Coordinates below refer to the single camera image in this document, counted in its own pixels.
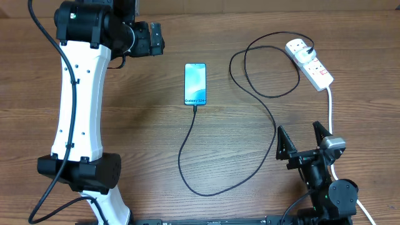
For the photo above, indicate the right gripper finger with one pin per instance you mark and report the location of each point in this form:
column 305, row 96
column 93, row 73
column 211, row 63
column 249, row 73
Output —
column 285, row 147
column 320, row 132

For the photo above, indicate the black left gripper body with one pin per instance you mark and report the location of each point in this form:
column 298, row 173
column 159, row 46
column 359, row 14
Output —
column 142, row 45

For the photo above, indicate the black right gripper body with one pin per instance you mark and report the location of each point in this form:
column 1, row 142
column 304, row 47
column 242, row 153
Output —
column 300, row 159

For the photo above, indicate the blue Samsung Galaxy smartphone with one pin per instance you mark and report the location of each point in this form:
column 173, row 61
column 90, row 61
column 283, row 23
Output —
column 195, row 84

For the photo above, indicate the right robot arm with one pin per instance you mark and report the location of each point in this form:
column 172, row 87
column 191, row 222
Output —
column 326, row 201

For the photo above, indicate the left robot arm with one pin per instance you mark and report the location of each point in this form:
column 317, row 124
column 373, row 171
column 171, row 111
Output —
column 90, row 34

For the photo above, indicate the white USB charger plug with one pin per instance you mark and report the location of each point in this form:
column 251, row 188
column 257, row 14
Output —
column 305, row 55

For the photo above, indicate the white power strip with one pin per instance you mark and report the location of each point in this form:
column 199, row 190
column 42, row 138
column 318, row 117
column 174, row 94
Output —
column 317, row 74

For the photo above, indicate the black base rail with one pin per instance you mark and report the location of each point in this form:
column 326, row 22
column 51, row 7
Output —
column 269, row 220

